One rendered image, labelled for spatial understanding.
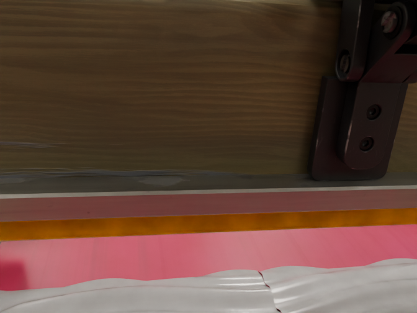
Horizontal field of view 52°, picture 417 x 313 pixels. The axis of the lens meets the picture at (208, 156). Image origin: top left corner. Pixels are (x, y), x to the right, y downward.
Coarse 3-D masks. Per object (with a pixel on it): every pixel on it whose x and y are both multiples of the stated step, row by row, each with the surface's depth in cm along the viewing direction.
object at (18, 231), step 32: (0, 224) 17; (32, 224) 17; (64, 224) 17; (96, 224) 17; (128, 224) 18; (160, 224) 18; (192, 224) 18; (224, 224) 18; (256, 224) 19; (288, 224) 19; (320, 224) 19; (352, 224) 20; (384, 224) 20
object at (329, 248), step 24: (264, 240) 34; (288, 240) 34; (312, 240) 34; (336, 240) 34; (360, 240) 34; (384, 240) 34; (408, 240) 35; (264, 264) 31; (288, 264) 31; (312, 264) 31; (336, 264) 31; (360, 264) 31
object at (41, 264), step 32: (0, 256) 30; (32, 256) 30; (64, 256) 30; (96, 256) 30; (128, 256) 31; (160, 256) 31; (192, 256) 31; (224, 256) 31; (0, 288) 27; (32, 288) 27
